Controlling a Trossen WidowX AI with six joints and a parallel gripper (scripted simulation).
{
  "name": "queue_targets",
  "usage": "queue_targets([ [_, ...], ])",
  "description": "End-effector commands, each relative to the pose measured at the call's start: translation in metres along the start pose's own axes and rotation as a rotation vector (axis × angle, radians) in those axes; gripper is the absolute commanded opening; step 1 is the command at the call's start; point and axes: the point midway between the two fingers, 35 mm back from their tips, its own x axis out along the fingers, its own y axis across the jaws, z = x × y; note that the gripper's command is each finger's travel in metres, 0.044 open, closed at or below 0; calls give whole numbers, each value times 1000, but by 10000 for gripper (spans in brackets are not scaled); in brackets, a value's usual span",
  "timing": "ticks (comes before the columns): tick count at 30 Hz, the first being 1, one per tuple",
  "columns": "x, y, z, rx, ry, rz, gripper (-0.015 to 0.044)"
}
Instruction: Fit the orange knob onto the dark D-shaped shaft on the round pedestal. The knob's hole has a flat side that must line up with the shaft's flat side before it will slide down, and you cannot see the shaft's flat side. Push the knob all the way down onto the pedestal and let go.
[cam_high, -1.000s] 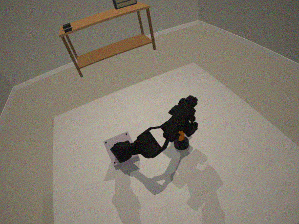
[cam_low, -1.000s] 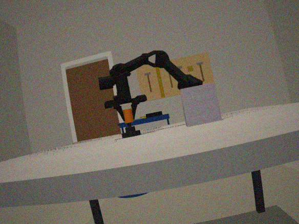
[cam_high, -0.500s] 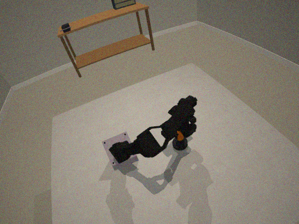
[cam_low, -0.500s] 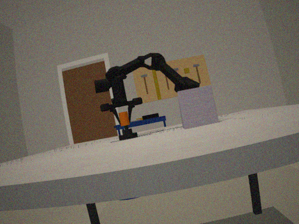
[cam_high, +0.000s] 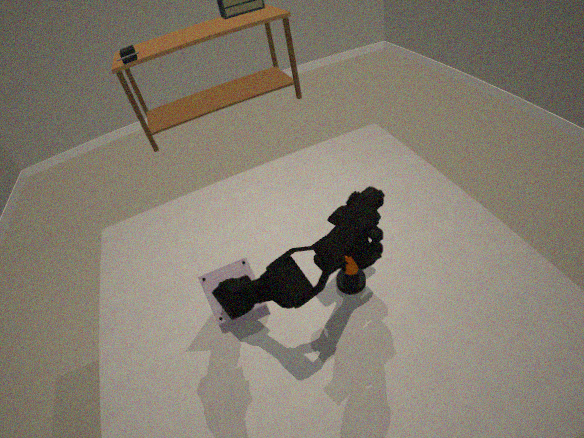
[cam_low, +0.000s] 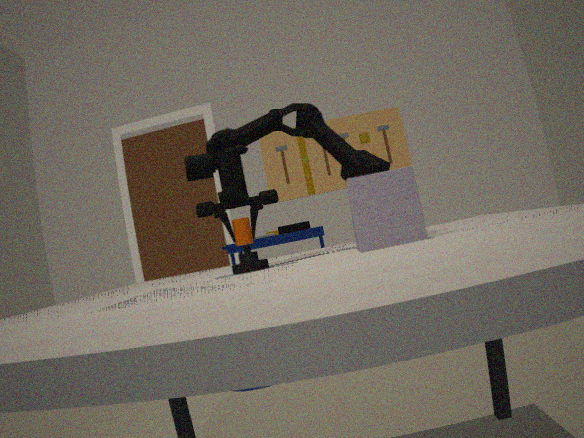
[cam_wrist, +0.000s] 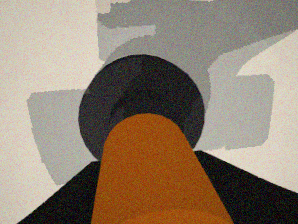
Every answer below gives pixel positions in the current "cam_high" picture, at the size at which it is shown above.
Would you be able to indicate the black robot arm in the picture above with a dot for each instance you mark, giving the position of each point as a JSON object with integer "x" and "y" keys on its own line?
{"x": 286, "y": 284}

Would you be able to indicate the orange cylinder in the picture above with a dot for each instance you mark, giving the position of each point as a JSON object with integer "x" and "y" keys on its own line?
{"x": 351, "y": 267}

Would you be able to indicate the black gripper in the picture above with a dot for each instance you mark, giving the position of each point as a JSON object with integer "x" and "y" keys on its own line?
{"x": 375, "y": 234}

